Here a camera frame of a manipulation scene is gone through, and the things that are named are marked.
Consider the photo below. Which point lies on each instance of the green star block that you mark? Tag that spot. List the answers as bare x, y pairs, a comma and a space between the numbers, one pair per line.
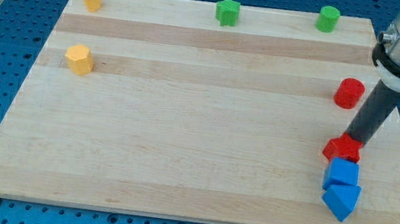
227, 12

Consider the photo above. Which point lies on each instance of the yellow hexagon block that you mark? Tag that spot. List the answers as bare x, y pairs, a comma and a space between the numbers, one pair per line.
79, 59

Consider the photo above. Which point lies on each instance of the red star block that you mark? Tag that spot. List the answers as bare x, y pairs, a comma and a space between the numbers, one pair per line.
344, 147

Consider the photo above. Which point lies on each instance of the wooden board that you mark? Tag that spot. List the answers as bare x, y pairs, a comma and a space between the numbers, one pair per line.
184, 119

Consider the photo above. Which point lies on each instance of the blue cube block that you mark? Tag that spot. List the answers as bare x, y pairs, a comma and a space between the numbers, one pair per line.
341, 172

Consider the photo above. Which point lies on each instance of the red cylinder block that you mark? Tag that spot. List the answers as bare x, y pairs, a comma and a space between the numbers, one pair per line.
349, 92

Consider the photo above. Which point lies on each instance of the green cylinder block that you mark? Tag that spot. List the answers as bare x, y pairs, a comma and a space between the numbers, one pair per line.
327, 19

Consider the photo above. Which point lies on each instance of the blue triangle block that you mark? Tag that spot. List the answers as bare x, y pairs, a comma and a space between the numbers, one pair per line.
341, 200

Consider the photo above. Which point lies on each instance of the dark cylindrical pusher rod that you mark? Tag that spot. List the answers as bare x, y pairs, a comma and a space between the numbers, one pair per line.
376, 108

